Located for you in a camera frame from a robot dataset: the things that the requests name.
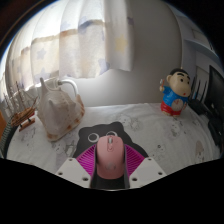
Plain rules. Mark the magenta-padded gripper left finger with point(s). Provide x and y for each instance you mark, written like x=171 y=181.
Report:
x=75 y=170

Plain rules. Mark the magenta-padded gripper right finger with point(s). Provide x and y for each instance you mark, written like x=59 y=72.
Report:
x=143 y=168

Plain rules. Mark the pink computer mouse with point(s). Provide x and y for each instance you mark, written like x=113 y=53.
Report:
x=110 y=156

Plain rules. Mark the white printed tablecloth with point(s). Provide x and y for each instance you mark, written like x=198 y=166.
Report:
x=166 y=140

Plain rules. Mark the large white conch shell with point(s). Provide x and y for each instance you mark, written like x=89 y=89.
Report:
x=60 y=113

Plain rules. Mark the wooden model sailing ship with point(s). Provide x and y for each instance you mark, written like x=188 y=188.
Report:
x=23 y=116

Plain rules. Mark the cartoon boy figurine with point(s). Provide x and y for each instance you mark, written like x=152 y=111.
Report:
x=174 y=95

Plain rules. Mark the black router with antennas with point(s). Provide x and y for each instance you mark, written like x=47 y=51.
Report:
x=200 y=106

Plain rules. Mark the black monitor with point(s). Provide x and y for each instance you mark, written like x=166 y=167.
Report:
x=217 y=90

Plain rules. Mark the white star-print curtain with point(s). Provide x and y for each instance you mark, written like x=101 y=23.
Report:
x=76 y=40

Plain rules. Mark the white wall shelf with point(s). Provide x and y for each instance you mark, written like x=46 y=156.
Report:
x=200 y=43

